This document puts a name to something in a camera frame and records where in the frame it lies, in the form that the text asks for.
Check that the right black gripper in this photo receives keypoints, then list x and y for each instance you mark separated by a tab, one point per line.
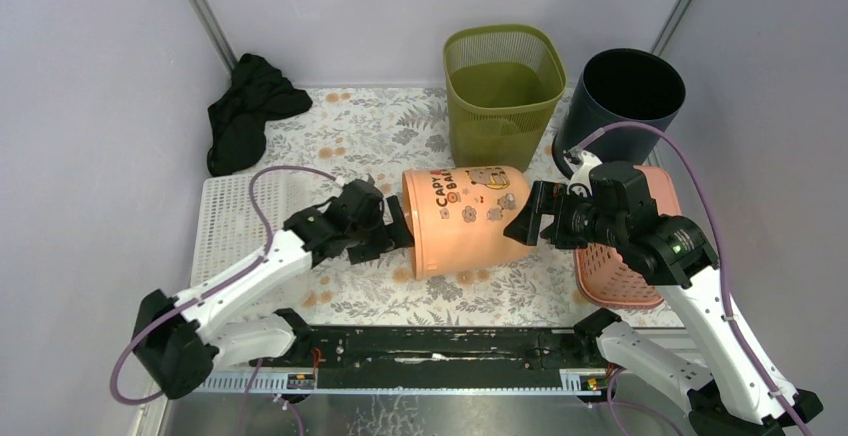
548	197

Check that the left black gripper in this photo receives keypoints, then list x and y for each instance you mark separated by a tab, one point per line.
382	229

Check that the orange round bucket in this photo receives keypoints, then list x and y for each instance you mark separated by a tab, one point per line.
457	217

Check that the pink plastic basket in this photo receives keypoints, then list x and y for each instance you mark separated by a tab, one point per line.
602	276

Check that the white plastic basket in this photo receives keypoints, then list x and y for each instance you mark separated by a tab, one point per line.
229	228

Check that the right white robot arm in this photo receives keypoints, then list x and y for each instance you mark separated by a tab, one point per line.
736	390

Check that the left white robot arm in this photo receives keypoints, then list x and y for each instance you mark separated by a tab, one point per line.
180	340

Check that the floral table mat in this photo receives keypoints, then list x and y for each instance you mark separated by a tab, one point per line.
379	133

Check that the green mesh waste bin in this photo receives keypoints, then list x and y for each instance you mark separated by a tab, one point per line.
503	85

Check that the dark blue round bin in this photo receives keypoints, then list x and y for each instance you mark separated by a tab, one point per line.
618	85

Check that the black cloth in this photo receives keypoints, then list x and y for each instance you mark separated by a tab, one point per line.
258	94

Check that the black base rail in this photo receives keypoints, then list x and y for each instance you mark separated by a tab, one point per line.
436	358

